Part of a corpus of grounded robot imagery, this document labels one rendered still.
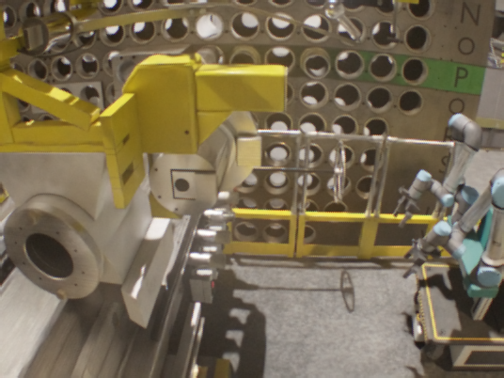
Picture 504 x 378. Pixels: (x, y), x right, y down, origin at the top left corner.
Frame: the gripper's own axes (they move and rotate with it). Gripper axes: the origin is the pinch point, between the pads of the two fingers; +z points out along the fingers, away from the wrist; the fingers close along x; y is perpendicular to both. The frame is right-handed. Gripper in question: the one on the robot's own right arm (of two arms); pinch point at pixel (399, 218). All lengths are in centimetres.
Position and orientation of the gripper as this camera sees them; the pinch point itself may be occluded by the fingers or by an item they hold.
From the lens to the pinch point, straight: 233.3
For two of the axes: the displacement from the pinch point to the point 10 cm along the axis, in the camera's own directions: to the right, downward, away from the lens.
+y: 9.1, 4.0, 1.1
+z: -4.1, 8.3, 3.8
